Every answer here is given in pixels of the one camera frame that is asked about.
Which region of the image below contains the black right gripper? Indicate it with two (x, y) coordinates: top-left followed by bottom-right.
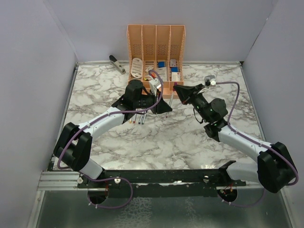
(174, 84), (211, 123)

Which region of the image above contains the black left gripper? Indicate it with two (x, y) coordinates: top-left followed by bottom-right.
(134, 89), (172, 115)

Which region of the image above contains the pink white pen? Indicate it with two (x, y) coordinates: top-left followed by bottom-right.
(165, 91), (174, 118)

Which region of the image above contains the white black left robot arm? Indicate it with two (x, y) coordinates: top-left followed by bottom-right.
(53, 78), (172, 188)

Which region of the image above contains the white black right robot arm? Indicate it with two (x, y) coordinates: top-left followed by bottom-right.
(173, 84), (299, 193)

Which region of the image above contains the white red labelled box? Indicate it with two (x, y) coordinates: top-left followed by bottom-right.
(171, 72), (181, 82)

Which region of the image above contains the blue small box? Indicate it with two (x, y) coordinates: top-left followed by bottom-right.
(157, 61), (166, 68)

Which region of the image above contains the white oval label card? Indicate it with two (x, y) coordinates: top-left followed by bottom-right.
(130, 57), (143, 79)

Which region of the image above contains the peach plastic desk organizer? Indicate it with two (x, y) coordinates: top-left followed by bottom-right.
(127, 24), (186, 99)

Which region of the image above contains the grey black stapler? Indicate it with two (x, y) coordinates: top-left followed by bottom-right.
(109, 55), (126, 74)

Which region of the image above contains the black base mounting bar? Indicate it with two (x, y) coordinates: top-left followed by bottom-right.
(77, 161), (246, 198)

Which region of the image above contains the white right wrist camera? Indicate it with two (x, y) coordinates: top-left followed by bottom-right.
(204, 75), (216, 87)

